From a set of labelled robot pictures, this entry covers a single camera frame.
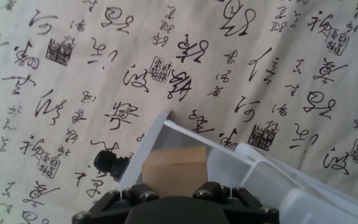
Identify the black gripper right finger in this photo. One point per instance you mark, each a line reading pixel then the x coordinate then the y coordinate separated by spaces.
pixel 247 205

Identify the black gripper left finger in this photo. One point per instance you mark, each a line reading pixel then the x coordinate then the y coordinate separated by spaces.
pixel 110 205

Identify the black drawer knob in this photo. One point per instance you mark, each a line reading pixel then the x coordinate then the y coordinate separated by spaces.
pixel 107 163

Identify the wooden block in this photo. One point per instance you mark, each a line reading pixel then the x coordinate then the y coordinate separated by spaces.
pixel 174 171

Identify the white drawer cabinet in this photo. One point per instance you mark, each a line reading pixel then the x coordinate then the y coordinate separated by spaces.
pixel 306 193

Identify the beige calligraphy print tablecloth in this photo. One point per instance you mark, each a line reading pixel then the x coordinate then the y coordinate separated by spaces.
pixel 104 77

